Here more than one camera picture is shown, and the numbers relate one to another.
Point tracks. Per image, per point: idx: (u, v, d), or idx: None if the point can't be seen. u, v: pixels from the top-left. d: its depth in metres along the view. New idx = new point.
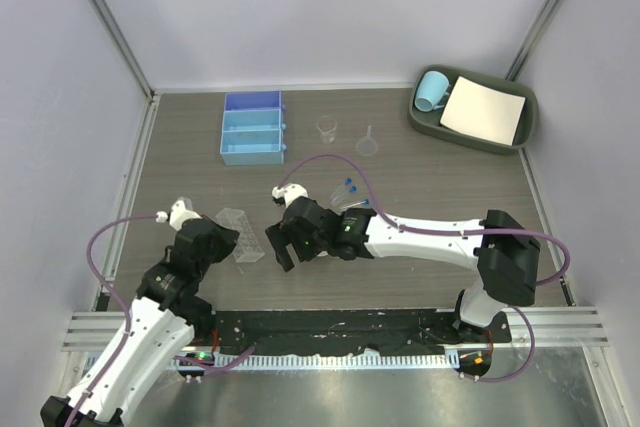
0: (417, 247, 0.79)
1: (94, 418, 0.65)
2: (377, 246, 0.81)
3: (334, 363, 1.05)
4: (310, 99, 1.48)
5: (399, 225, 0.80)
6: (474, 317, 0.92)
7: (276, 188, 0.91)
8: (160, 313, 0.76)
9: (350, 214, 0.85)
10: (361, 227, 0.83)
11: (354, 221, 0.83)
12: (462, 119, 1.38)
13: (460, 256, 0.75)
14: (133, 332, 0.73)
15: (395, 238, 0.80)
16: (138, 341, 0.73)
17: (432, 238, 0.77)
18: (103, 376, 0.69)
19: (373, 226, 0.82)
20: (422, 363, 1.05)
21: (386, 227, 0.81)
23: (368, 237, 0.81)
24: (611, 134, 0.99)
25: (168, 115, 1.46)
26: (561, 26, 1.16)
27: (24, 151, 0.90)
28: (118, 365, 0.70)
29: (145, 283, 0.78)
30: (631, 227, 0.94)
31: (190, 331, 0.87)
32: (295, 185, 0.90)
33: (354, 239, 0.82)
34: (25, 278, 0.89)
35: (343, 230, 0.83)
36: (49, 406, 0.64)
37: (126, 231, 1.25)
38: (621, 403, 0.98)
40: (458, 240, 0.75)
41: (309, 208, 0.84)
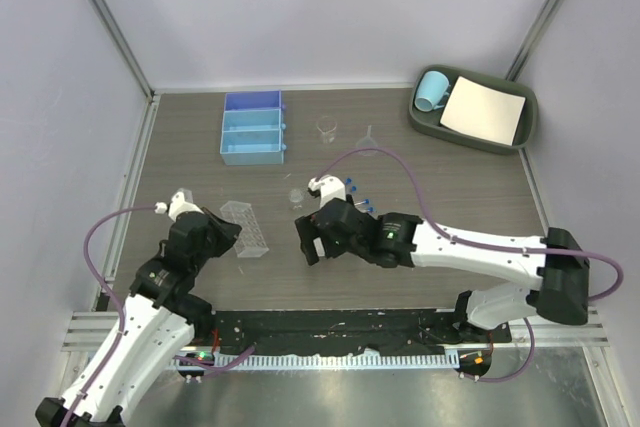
0: (472, 262, 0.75)
1: (90, 420, 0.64)
2: (426, 257, 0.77)
3: (334, 363, 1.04)
4: (310, 99, 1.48)
5: (451, 236, 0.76)
6: (481, 319, 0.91)
7: (313, 181, 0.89)
8: (154, 311, 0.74)
9: (390, 219, 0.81)
10: (405, 234, 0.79)
11: (398, 228, 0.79)
12: (461, 120, 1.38)
13: (520, 275, 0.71)
14: (127, 332, 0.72)
15: (446, 251, 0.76)
16: (133, 340, 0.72)
17: (489, 254, 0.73)
18: (97, 377, 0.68)
19: (421, 236, 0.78)
20: (422, 363, 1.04)
21: (436, 237, 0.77)
23: (417, 247, 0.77)
24: (612, 135, 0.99)
25: (168, 115, 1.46)
26: (561, 27, 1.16)
27: (24, 151, 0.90)
28: (112, 366, 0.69)
29: (139, 278, 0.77)
30: (631, 228, 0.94)
31: (190, 331, 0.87)
32: (333, 178, 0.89)
33: (399, 246, 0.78)
34: (25, 278, 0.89)
35: (385, 237, 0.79)
36: (45, 408, 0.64)
37: (126, 231, 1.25)
38: (621, 403, 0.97)
40: (518, 257, 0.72)
41: (346, 212, 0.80)
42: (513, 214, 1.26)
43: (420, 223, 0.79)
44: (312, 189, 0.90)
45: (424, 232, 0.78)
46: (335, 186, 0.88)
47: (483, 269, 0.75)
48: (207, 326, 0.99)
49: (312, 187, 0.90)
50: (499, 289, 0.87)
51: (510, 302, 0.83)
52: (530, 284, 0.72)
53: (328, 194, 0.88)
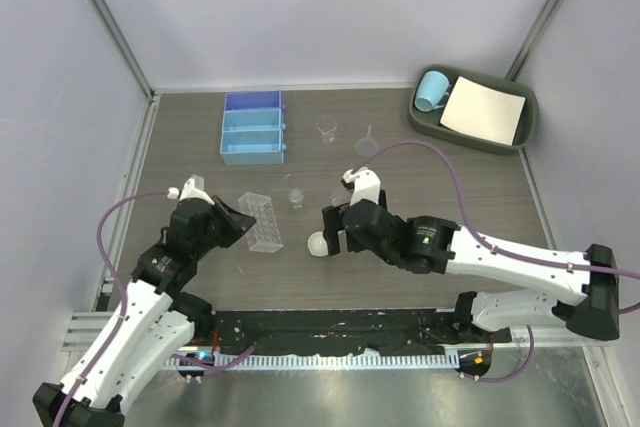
0: (513, 274, 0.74)
1: (88, 405, 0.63)
2: (464, 265, 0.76)
3: (334, 363, 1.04)
4: (310, 99, 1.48)
5: (491, 246, 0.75)
6: (486, 322, 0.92)
7: (348, 173, 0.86)
8: (156, 296, 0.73)
9: (422, 223, 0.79)
10: (439, 240, 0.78)
11: (432, 232, 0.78)
12: (462, 120, 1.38)
13: (563, 291, 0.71)
14: (128, 317, 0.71)
15: (486, 260, 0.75)
16: (134, 326, 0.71)
17: (532, 268, 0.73)
18: (97, 362, 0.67)
19: (459, 244, 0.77)
20: (422, 363, 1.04)
21: (475, 246, 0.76)
23: (455, 255, 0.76)
24: (612, 134, 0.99)
25: (167, 115, 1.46)
26: (561, 27, 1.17)
27: (24, 151, 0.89)
28: (113, 351, 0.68)
29: (139, 262, 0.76)
30: (631, 227, 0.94)
31: (190, 329, 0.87)
32: (369, 172, 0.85)
33: (435, 252, 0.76)
34: (25, 277, 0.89)
35: (420, 241, 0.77)
36: (43, 392, 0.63)
37: (126, 231, 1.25)
38: (620, 402, 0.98)
40: (562, 273, 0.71)
41: (377, 214, 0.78)
42: (513, 214, 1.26)
43: (457, 229, 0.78)
44: (346, 181, 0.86)
45: (463, 240, 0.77)
46: (371, 180, 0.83)
47: (523, 281, 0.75)
48: (207, 325, 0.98)
49: (347, 179, 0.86)
50: (517, 296, 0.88)
51: (531, 311, 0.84)
52: (571, 300, 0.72)
53: (362, 187, 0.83)
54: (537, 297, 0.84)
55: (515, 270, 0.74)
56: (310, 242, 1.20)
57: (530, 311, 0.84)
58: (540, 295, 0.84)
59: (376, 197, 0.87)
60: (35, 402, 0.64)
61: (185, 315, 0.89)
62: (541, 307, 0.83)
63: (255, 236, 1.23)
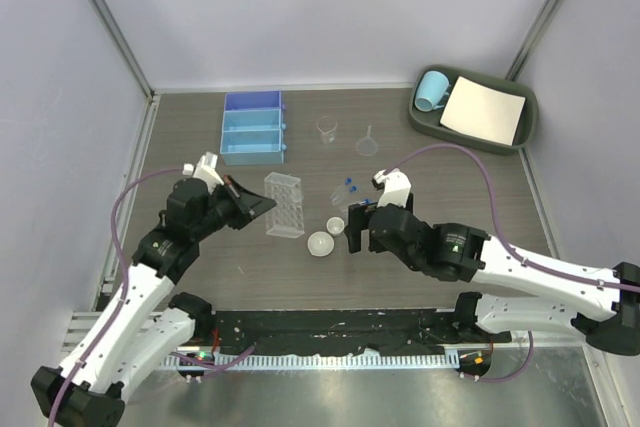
0: (542, 287, 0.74)
1: (88, 389, 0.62)
2: (492, 275, 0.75)
3: (334, 363, 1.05)
4: (310, 99, 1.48)
5: (522, 258, 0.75)
6: (489, 325, 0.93)
7: (380, 172, 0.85)
8: (157, 281, 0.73)
9: (449, 230, 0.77)
10: (467, 249, 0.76)
11: (461, 240, 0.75)
12: (462, 120, 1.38)
13: (592, 307, 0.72)
14: (129, 299, 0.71)
15: (516, 272, 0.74)
16: (135, 309, 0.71)
17: (563, 282, 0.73)
18: (97, 346, 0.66)
19: (489, 254, 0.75)
20: (422, 363, 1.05)
21: (505, 257, 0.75)
23: (485, 265, 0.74)
24: (612, 134, 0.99)
25: (167, 115, 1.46)
26: (561, 27, 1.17)
27: (24, 151, 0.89)
28: (114, 333, 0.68)
29: (139, 246, 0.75)
30: (631, 228, 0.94)
31: (191, 327, 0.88)
32: (400, 174, 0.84)
33: (465, 261, 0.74)
34: (24, 277, 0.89)
35: (449, 248, 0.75)
36: (41, 377, 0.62)
37: (126, 231, 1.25)
38: (620, 402, 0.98)
40: (592, 289, 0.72)
41: (405, 220, 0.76)
42: (513, 214, 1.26)
43: (487, 239, 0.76)
44: (376, 180, 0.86)
45: (494, 249, 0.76)
46: (402, 183, 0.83)
47: (550, 294, 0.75)
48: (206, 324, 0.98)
49: (377, 179, 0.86)
50: (531, 303, 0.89)
51: (547, 320, 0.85)
52: (598, 315, 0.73)
53: (393, 189, 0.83)
54: (554, 307, 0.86)
55: (545, 284, 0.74)
56: (310, 242, 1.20)
57: (545, 319, 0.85)
58: (557, 305, 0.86)
59: (403, 200, 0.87)
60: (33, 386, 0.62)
61: (186, 312, 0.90)
62: (556, 317, 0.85)
63: (255, 236, 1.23)
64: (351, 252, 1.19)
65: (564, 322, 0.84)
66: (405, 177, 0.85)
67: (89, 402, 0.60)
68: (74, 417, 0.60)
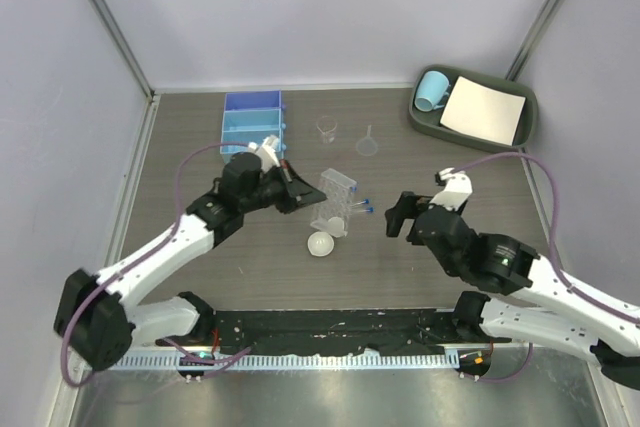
0: (582, 315, 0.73)
1: (119, 300, 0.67)
2: (535, 294, 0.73)
3: (334, 363, 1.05)
4: (310, 99, 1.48)
5: (569, 285, 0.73)
6: (494, 329, 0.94)
7: (447, 170, 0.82)
8: (205, 232, 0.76)
9: (499, 241, 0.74)
10: (515, 264, 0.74)
11: (511, 255, 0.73)
12: (461, 120, 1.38)
13: (628, 343, 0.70)
14: (176, 238, 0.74)
15: (560, 297, 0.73)
16: (178, 247, 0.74)
17: (604, 315, 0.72)
18: (136, 267, 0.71)
19: (537, 273, 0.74)
20: (422, 363, 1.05)
21: (552, 280, 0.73)
23: (532, 285, 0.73)
24: (612, 134, 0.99)
25: (167, 115, 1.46)
26: (562, 26, 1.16)
27: (24, 151, 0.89)
28: (153, 262, 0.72)
29: (189, 205, 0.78)
30: (632, 227, 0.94)
31: (194, 318, 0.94)
32: (466, 178, 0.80)
33: (514, 277, 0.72)
34: (25, 277, 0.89)
35: (497, 260, 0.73)
36: (82, 276, 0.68)
37: (126, 232, 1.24)
38: (620, 402, 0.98)
40: (631, 327, 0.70)
41: (455, 224, 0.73)
42: (513, 214, 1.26)
43: (536, 258, 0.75)
44: (440, 177, 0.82)
45: (541, 270, 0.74)
46: (465, 186, 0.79)
47: (587, 323, 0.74)
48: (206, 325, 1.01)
49: (441, 176, 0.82)
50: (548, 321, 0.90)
51: (563, 341, 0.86)
52: (630, 352, 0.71)
53: (453, 187, 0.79)
54: (573, 330, 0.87)
55: (586, 313, 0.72)
56: (310, 242, 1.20)
57: (561, 339, 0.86)
58: (577, 328, 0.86)
59: (457, 204, 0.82)
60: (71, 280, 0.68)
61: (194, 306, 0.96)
62: (574, 340, 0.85)
63: (256, 236, 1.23)
64: (352, 252, 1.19)
65: (582, 347, 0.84)
66: (469, 184, 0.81)
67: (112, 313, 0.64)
68: (93, 325, 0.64)
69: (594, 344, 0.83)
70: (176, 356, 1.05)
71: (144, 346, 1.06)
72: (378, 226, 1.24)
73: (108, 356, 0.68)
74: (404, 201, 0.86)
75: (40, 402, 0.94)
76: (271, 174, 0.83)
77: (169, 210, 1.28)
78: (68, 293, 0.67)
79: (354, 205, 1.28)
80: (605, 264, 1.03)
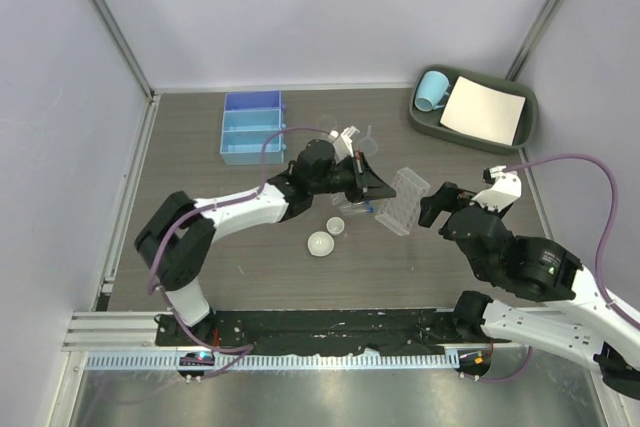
0: (610, 329, 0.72)
1: (209, 224, 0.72)
2: (574, 306, 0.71)
3: (334, 363, 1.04)
4: (310, 99, 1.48)
5: (609, 300, 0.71)
6: (496, 332, 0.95)
7: (499, 168, 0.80)
8: (282, 202, 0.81)
9: (544, 248, 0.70)
10: (560, 274, 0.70)
11: (556, 262, 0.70)
12: (461, 120, 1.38)
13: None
14: (260, 196, 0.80)
15: (598, 312, 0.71)
16: (260, 205, 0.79)
17: (633, 332, 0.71)
18: (229, 205, 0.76)
19: (581, 285, 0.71)
20: (422, 363, 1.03)
21: (593, 293, 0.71)
23: (574, 297, 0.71)
24: (612, 134, 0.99)
25: (167, 115, 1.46)
26: (561, 27, 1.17)
27: (23, 151, 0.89)
28: (241, 207, 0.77)
29: (269, 179, 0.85)
30: (632, 227, 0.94)
31: (204, 312, 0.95)
32: (517, 180, 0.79)
33: (557, 287, 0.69)
34: (25, 278, 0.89)
35: (541, 265, 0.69)
36: (184, 197, 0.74)
37: (126, 232, 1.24)
38: (620, 402, 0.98)
40: None
41: (493, 225, 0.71)
42: (513, 214, 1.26)
43: (579, 269, 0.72)
44: (490, 174, 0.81)
45: (585, 282, 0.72)
46: (513, 189, 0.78)
47: (610, 336, 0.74)
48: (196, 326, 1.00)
49: (491, 173, 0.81)
50: (550, 327, 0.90)
51: (567, 348, 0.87)
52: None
53: (501, 188, 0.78)
54: (577, 338, 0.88)
55: (618, 329, 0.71)
56: (310, 242, 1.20)
57: (564, 346, 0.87)
58: (581, 336, 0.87)
59: (502, 204, 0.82)
60: (172, 198, 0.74)
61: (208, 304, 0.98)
62: (577, 348, 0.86)
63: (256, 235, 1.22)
64: (352, 252, 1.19)
65: (585, 355, 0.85)
66: (519, 186, 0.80)
67: (202, 237, 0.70)
68: (179, 245, 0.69)
69: (596, 353, 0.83)
70: (176, 356, 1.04)
71: (143, 347, 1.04)
72: (378, 226, 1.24)
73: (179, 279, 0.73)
74: (444, 191, 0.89)
75: (40, 402, 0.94)
76: (344, 165, 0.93)
77: None
78: (166, 209, 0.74)
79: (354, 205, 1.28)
80: (605, 264, 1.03)
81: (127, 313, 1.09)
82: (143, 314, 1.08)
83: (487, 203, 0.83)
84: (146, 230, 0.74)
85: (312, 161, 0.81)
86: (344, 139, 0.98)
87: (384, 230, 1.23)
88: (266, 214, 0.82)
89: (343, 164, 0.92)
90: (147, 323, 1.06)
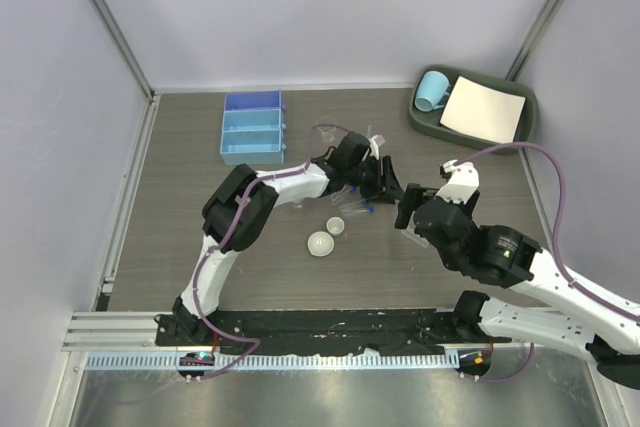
0: (581, 310, 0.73)
1: (270, 193, 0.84)
2: (535, 287, 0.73)
3: (334, 363, 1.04)
4: (311, 99, 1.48)
5: (571, 279, 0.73)
6: (490, 329, 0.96)
7: (450, 162, 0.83)
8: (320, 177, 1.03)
9: (500, 233, 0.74)
10: (517, 257, 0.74)
11: (513, 247, 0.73)
12: (461, 120, 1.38)
13: (626, 340, 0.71)
14: (307, 172, 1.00)
15: (561, 292, 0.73)
16: (304, 179, 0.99)
17: (605, 311, 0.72)
18: (282, 179, 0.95)
19: (539, 266, 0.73)
20: (422, 363, 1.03)
21: (554, 273, 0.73)
23: (534, 278, 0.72)
24: (612, 133, 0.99)
25: (168, 115, 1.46)
26: (562, 27, 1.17)
27: (24, 151, 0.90)
28: (293, 181, 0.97)
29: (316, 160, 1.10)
30: (630, 226, 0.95)
31: (212, 304, 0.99)
32: (473, 171, 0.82)
33: (514, 270, 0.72)
34: (24, 277, 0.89)
35: (497, 250, 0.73)
36: (244, 168, 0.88)
37: (126, 232, 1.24)
38: (621, 403, 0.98)
40: (632, 323, 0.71)
41: (453, 214, 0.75)
42: (513, 214, 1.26)
43: (539, 251, 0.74)
44: (444, 170, 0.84)
45: (543, 263, 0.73)
46: (469, 180, 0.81)
47: (583, 317, 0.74)
48: (193, 322, 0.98)
49: (445, 169, 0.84)
50: (546, 319, 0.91)
51: (559, 339, 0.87)
52: (630, 350, 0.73)
53: (459, 182, 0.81)
54: (569, 328, 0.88)
55: (588, 308, 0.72)
56: (310, 242, 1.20)
57: (557, 338, 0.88)
58: (573, 327, 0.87)
59: (465, 196, 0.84)
60: (237, 169, 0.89)
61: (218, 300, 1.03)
62: (570, 338, 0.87)
63: None
64: (351, 252, 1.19)
65: (579, 345, 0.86)
66: (476, 176, 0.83)
67: (271, 199, 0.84)
68: (253, 204, 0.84)
69: (589, 343, 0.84)
70: (176, 356, 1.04)
71: (143, 347, 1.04)
72: (378, 225, 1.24)
73: (245, 239, 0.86)
74: (408, 192, 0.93)
75: (40, 402, 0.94)
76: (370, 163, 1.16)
77: (168, 211, 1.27)
78: (232, 178, 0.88)
79: (354, 205, 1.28)
80: (603, 264, 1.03)
81: (127, 312, 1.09)
82: (143, 314, 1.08)
83: (451, 197, 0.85)
84: (214, 198, 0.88)
85: (352, 145, 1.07)
86: (373, 143, 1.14)
87: (384, 230, 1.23)
88: (303, 187, 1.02)
89: (369, 162, 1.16)
90: (147, 323, 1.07)
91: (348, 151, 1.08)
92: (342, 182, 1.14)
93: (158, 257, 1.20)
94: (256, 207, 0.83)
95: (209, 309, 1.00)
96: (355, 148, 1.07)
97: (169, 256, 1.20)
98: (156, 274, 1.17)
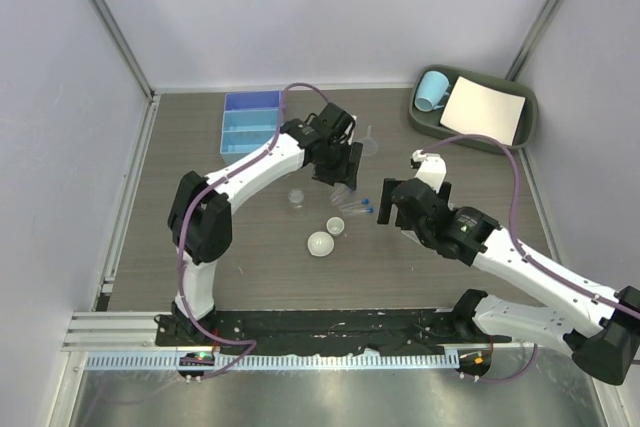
0: (536, 286, 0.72)
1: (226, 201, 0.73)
2: (489, 261, 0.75)
3: (334, 363, 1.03)
4: (310, 99, 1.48)
5: (524, 253, 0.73)
6: (485, 324, 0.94)
7: (418, 153, 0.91)
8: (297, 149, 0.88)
9: (465, 212, 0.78)
10: (477, 233, 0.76)
11: (472, 223, 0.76)
12: (461, 119, 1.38)
13: (579, 317, 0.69)
14: (272, 152, 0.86)
15: (514, 265, 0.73)
16: (272, 162, 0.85)
17: (559, 287, 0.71)
18: (238, 174, 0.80)
19: (495, 241, 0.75)
20: (422, 363, 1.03)
21: (508, 248, 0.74)
23: (487, 249, 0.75)
24: (611, 133, 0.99)
25: (168, 115, 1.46)
26: (561, 27, 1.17)
27: (24, 151, 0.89)
28: (254, 171, 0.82)
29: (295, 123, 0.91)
30: (629, 226, 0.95)
31: (203, 306, 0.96)
32: (439, 160, 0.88)
33: (469, 243, 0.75)
34: (24, 277, 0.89)
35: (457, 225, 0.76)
36: (194, 178, 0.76)
37: (126, 232, 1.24)
38: (620, 402, 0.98)
40: (585, 299, 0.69)
41: (422, 190, 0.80)
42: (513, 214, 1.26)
43: (497, 229, 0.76)
44: (414, 160, 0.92)
45: (500, 239, 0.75)
46: (434, 168, 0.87)
47: (541, 295, 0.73)
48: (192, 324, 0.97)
49: (415, 159, 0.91)
50: (534, 312, 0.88)
51: (541, 330, 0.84)
52: (587, 328, 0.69)
53: (424, 170, 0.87)
54: (553, 321, 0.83)
55: (540, 282, 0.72)
56: (310, 242, 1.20)
57: (539, 328, 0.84)
58: (556, 318, 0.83)
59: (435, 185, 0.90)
60: (186, 178, 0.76)
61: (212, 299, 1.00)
62: (551, 329, 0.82)
63: (257, 236, 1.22)
64: (351, 252, 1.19)
65: (557, 335, 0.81)
66: (442, 165, 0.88)
67: (225, 209, 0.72)
68: (208, 217, 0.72)
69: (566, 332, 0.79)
70: (176, 356, 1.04)
71: (143, 347, 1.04)
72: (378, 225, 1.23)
73: (215, 249, 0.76)
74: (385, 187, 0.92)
75: (40, 402, 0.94)
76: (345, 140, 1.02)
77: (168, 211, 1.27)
78: (182, 189, 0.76)
79: (354, 205, 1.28)
80: (602, 264, 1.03)
81: (127, 312, 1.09)
82: (143, 314, 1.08)
83: None
84: (173, 215, 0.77)
85: (341, 115, 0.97)
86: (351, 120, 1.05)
87: (384, 231, 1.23)
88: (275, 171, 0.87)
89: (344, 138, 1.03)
90: (147, 323, 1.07)
91: (333, 117, 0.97)
92: (322, 152, 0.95)
93: (158, 257, 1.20)
94: (211, 222, 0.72)
95: (199, 316, 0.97)
96: (341, 114, 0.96)
97: (170, 256, 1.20)
98: (157, 274, 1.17)
